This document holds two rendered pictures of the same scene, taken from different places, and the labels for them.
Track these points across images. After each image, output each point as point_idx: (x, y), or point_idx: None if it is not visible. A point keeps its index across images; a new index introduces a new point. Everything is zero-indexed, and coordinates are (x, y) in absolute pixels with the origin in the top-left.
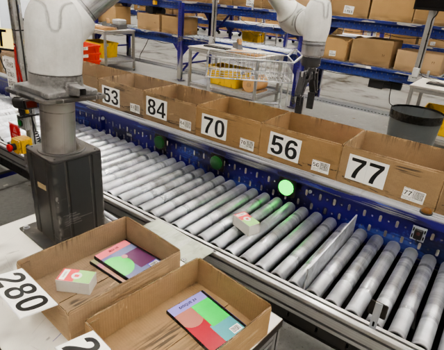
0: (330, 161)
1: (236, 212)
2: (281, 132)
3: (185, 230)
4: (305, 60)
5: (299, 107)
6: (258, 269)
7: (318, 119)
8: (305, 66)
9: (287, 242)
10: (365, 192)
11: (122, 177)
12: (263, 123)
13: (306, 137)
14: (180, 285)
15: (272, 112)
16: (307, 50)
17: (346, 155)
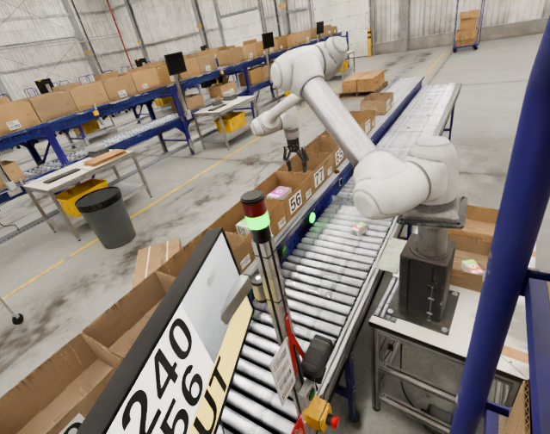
0: (310, 186)
1: (342, 238)
2: (292, 195)
3: (376, 254)
4: (297, 140)
5: (305, 168)
6: (394, 223)
7: (259, 185)
8: (298, 143)
9: (362, 218)
10: (324, 185)
11: (318, 310)
12: (284, 200)
13: (300, 185)
14: None
15: (237, 207)
16: (298, 133)
17: (312, 176)
